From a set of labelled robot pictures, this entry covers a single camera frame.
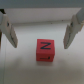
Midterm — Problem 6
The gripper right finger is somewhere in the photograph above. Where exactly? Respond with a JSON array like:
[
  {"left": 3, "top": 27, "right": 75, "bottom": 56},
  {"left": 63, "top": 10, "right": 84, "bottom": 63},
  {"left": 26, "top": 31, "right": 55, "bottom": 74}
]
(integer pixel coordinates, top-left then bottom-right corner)
[{"left": 63, "top": 7, "right": 84, "bottom": 50}]

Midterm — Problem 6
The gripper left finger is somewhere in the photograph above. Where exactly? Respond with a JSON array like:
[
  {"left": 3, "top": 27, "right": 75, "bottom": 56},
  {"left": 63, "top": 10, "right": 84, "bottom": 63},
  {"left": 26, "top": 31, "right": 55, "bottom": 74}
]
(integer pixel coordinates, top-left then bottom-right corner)
[{"left": 0, "top": 11, "right": 19, "bottom": 49}]

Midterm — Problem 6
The pink block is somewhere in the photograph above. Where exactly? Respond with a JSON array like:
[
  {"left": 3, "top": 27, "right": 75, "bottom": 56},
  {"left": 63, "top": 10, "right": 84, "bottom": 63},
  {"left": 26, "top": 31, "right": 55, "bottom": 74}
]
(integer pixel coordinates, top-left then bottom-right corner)
[{"left": 35, "top": 38, "right": 55, "bottom": 63}]

